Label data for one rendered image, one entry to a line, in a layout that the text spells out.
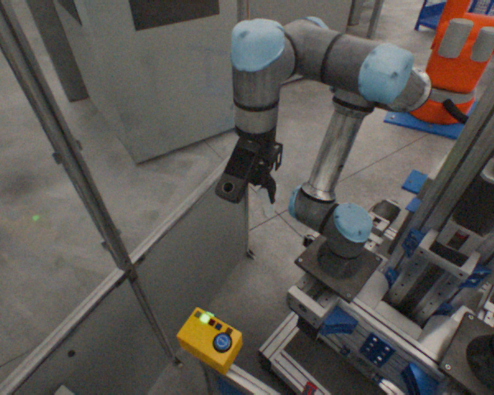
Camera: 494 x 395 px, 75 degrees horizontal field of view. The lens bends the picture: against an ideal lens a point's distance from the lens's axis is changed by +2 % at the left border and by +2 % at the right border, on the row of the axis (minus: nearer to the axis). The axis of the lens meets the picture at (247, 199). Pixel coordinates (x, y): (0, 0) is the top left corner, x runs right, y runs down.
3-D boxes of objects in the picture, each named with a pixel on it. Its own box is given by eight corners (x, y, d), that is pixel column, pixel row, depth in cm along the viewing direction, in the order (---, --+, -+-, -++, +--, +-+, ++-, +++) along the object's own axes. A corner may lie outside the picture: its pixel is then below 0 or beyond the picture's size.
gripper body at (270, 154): (281, 168, 65) (287, 115, 57) (263, 192, 60) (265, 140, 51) (249, 156, 68) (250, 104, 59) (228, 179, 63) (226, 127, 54)
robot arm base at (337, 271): (332, 234, 119) (337, 217, 111) (369, 258, 111) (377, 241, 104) (308, 260, 111) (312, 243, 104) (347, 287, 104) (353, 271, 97)
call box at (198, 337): (180, 349, 97) (175, 335, 89) (200, 320, 103) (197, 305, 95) (225, 378, 91) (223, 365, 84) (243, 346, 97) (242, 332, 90)
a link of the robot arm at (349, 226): (352, 264, 98) (364, 238, 88) (315, 241, 104) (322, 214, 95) (370, 241, 104) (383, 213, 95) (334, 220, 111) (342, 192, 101)
